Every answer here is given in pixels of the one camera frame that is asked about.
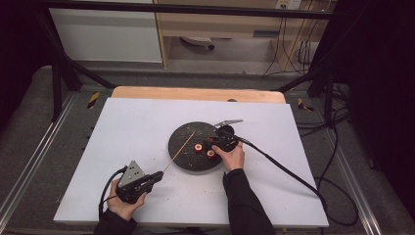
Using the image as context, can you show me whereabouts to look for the black curtain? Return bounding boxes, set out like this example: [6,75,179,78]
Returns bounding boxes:
[0,0,55,129]
[326,0,415,214]

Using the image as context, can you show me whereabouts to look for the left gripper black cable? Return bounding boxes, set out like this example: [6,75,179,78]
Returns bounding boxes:
[98,165,128,220]

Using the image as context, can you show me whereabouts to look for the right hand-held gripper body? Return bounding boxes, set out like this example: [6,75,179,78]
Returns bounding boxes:
[212,118,245,153]

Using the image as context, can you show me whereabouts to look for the white table board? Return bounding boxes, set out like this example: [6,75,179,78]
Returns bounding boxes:
[53,97,330,228]

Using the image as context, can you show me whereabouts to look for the person's left hand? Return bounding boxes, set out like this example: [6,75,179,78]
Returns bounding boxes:
[106,178,148,222]

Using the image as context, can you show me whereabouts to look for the bundle of hanging cables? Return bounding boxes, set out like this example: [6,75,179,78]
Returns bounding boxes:
[296,9,323,74]

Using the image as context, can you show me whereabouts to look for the light wooden shelf unit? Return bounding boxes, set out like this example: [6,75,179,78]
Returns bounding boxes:
[153,0,329,71]

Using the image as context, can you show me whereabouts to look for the round black textured plate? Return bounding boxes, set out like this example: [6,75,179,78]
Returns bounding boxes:
[167,121,230,173]

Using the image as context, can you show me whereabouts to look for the black floor cables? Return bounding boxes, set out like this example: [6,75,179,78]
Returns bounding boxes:
[295,82,352,139]

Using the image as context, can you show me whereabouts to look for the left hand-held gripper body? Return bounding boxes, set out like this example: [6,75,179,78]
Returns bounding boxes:
[116,160,155,206]

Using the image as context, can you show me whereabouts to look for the white cabinet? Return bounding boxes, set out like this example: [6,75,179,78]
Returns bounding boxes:
[49,8,163,64]

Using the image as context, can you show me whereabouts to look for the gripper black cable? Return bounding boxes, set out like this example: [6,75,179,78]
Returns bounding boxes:
[237,135,360,227]
[98,165,128,220]

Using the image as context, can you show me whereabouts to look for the black hanging cable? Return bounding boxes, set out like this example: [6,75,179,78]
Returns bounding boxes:
[261,17,289,78]

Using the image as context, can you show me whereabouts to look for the black metal frame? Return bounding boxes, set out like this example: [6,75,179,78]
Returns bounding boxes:
[32,0,341,123]

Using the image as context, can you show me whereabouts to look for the thin wooden skewer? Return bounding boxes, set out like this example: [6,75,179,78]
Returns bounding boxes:
[161,130,197,173]

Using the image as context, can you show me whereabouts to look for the white power strip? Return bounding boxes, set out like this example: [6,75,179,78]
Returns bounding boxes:
[275,0,302,11]

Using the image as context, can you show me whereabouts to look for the person's right hand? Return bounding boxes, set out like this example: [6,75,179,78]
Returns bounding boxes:
[211,141,246,172]

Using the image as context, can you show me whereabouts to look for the aluminium floor rail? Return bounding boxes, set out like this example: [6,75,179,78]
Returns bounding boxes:
[321,128,384,235]
[0,92,78,223]

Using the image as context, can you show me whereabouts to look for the white device under shelf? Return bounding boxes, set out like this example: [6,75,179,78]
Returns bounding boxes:
[180,35,216,51]

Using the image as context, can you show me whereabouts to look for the light wooden table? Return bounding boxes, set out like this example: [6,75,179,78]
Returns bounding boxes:
[111,85,287,105]

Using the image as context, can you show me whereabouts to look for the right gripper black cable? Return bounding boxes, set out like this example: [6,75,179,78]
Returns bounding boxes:
[237,135,360,227]

